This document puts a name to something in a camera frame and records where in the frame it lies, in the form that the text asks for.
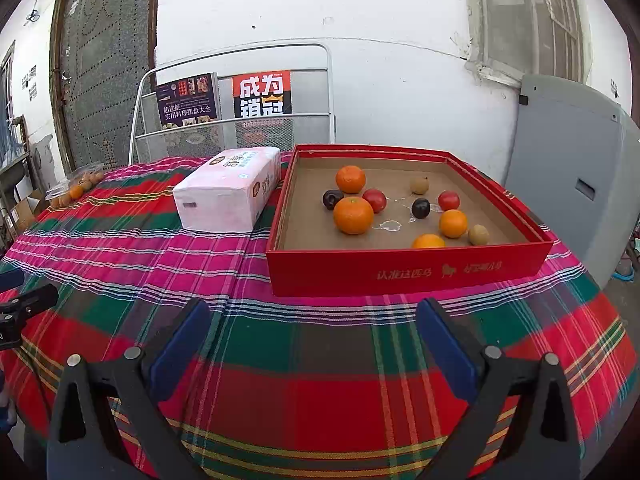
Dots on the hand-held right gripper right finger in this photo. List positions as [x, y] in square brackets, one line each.
[447, 355]

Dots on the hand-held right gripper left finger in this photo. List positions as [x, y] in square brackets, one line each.
[180, 355]

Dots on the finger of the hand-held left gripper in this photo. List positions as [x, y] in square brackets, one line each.
[10, 280]
[30, 302]

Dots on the red cardboard box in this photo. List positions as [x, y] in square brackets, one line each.
[400, 275]

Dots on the orange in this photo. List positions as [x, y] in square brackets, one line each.
[350, 179]
[353, 215]
[428, 242]
[453, 223]

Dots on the brown kiwi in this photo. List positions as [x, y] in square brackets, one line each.
[479, 234]
[420, 185]

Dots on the dark purple plum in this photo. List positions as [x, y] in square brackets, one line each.
[332, 199]
[421, 208]

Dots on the red tomato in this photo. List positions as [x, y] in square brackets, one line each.
[449, 200]
[374, 201]

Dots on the pile of small brown fruits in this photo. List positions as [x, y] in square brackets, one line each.
[89, 181]

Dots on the person's left hand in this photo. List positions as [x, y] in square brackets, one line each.
[5, 400]

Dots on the brown cardboard carton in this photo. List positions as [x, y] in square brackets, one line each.
[22, 215]

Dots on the clear plastic clamshell box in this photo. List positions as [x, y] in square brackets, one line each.
[59, 187]

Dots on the metal workbench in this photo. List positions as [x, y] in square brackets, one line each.
[15, 170]

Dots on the small mandarin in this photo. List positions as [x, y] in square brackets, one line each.
[76, 191]

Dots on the plaid tablecloth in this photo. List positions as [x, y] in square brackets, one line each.
[310, 350]

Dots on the white tissue pack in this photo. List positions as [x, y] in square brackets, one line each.
[220, 200]

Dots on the blue framed window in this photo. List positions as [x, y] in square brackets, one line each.
[5, 95]

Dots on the green studded metal door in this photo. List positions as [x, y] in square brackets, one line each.
[105, 60]

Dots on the dark blue cookbook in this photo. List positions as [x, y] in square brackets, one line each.
[187, 95]

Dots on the white metal mesh rack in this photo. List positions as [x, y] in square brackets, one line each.
[310, 130]

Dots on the red and black book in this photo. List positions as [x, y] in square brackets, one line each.
[260, 90]

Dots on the barred window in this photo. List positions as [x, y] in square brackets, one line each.
[550, 20]

